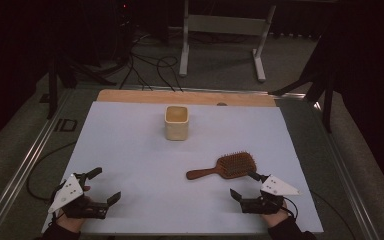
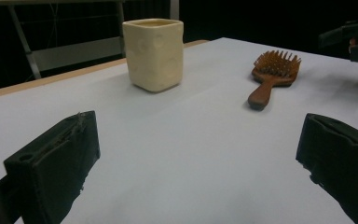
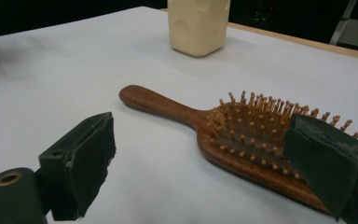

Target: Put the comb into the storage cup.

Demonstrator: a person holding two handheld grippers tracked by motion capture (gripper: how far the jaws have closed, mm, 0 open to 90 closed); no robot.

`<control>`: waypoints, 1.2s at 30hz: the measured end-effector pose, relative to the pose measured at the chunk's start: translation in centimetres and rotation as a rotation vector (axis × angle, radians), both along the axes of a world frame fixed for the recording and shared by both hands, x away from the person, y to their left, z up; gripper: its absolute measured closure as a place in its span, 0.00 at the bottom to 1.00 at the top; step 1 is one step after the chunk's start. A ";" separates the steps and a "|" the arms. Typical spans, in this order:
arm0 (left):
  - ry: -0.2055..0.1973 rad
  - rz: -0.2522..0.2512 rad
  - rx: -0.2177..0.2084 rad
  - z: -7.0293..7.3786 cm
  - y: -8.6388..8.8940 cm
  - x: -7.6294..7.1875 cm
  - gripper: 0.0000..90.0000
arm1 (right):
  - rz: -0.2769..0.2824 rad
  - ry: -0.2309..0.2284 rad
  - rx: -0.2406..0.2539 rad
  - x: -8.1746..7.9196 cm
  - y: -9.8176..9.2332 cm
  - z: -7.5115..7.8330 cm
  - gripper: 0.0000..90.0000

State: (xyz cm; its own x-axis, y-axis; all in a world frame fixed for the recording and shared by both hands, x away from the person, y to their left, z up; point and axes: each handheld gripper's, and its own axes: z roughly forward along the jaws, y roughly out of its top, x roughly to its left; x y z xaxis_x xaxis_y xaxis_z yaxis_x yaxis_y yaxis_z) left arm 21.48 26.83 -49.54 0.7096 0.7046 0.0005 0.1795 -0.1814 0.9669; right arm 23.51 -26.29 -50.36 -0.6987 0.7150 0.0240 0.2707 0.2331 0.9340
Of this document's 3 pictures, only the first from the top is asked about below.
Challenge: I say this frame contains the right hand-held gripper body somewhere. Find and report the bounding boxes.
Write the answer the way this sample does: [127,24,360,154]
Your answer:
[240,174,300,215]

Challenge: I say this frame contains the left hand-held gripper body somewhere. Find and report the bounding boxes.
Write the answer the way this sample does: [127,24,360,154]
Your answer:
[47,173,110,220]

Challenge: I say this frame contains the brown wooden hairbrush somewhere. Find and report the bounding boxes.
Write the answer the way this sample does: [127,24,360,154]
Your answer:
[185,151,258,181]

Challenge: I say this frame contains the beige square cup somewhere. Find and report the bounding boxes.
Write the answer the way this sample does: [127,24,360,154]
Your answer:
[164,105,190,142]

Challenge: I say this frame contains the person's right hand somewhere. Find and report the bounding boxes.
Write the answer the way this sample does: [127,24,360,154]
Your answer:
[260,199,291,229]

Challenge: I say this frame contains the person's left hand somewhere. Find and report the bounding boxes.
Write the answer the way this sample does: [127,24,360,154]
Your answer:
[56,209,88,233]

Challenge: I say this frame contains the white table sheet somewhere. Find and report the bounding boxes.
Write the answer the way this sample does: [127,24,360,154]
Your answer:
[41,101,324,235]

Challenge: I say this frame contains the black tripod stand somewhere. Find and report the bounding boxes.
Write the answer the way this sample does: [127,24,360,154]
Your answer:
[45,49,118,121]
[268,33,348,134]

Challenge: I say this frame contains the wooden table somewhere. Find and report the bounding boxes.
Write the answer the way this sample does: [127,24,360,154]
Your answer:
[96,88,277,108]

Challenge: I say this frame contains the white metal stand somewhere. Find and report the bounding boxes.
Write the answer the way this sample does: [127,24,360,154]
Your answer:
[178,0,277,83]

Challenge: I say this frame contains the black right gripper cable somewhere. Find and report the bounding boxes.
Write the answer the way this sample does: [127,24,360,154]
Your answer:
[280,189,358,240]

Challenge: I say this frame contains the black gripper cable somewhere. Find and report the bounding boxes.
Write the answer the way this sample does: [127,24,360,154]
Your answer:
[25,141,78,203]
[280,189,358,240]

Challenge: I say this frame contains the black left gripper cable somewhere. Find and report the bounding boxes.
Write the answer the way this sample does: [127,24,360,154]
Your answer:
[25,141,78,203]

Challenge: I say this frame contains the aluminium floor frame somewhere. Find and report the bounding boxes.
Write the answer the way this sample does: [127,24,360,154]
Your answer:
[0,83,381,240]

